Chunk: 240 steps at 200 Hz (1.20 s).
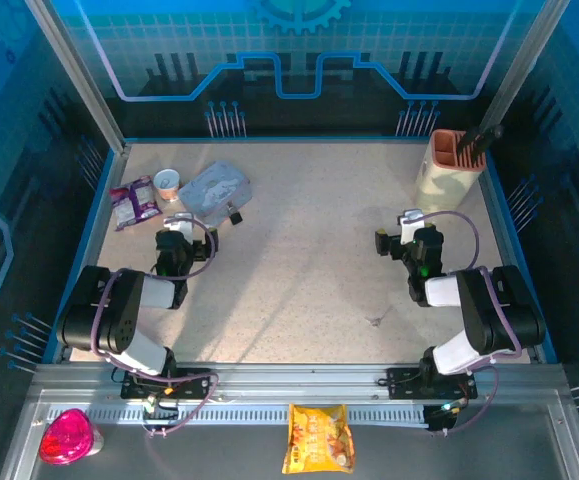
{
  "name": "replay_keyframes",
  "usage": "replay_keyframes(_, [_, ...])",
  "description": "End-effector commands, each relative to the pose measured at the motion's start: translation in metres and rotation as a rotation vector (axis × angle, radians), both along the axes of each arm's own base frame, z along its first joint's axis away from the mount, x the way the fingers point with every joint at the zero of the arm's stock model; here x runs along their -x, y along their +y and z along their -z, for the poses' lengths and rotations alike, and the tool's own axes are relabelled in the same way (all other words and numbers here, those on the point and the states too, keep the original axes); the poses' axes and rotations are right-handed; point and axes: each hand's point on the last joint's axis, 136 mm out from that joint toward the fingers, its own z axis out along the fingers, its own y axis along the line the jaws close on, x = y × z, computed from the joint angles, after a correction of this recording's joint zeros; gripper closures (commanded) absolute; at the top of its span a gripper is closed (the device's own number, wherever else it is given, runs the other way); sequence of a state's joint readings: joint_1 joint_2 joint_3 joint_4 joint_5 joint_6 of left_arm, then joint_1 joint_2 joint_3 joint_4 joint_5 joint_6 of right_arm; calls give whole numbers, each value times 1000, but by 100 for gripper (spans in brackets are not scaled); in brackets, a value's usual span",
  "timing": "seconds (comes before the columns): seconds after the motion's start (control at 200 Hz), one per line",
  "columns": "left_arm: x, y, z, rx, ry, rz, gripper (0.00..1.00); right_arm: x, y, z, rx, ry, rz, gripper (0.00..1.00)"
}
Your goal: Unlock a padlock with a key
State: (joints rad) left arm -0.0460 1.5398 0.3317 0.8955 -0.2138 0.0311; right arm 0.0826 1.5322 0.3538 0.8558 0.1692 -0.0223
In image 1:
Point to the light blue cartoon tin box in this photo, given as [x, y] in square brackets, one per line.
[214, 190]

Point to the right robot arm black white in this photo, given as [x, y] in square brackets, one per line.
[499, 320]

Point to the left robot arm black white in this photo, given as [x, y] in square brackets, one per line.
[119, 310]

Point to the purple snack bag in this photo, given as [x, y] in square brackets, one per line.
[136, 202]

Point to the small open tin can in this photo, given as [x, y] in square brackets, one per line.
[168, 184]

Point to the cream knife block orange top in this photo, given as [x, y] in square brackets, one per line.
[444, 185]

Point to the yellow snack bag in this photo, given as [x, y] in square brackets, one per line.
[319, 440]

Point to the magenta shiny plastic object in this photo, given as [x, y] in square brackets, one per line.
[66, 437]

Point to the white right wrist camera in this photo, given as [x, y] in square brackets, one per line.
[411, 223]

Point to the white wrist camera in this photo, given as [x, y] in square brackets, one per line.
[411, 223]
[179, 225]

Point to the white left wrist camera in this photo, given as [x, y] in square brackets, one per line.
[179, 225]

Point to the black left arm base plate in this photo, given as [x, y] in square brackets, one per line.
[194, 382]

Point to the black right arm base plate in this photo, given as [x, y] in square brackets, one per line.
[404, 382]

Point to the aluminium mounting rail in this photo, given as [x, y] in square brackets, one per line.
[294, 382]

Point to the aluminium frame post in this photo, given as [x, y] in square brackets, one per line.
[524, 65]
[79, 85]

